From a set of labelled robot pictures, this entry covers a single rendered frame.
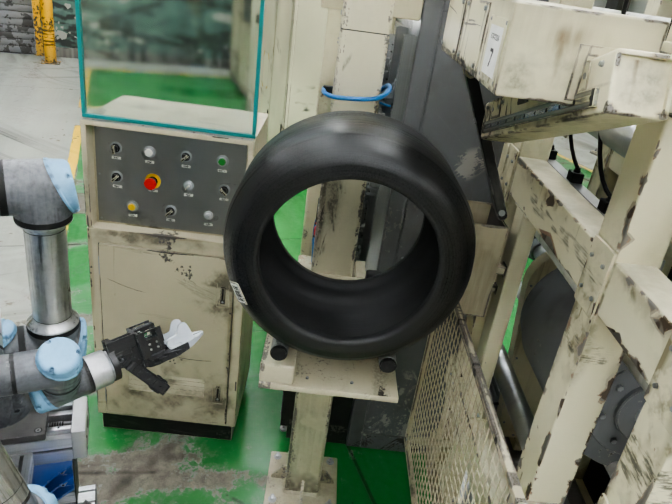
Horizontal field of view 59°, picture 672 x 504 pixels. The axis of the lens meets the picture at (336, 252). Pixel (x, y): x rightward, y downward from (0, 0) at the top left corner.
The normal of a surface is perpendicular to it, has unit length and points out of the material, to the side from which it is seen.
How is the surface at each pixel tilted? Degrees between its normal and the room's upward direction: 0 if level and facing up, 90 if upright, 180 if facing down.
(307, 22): 90
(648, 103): 72
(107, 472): 0
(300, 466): 90
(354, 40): 90
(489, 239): 90
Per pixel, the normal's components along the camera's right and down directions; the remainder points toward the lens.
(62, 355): 0.34, -0.54
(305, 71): 0.32, 0.45
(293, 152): -0.32, -0.32
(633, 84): 0.02, 0.14
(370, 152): 0.11, -0.37
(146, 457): 0.12, -0.89
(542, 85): -0.02, 0.44
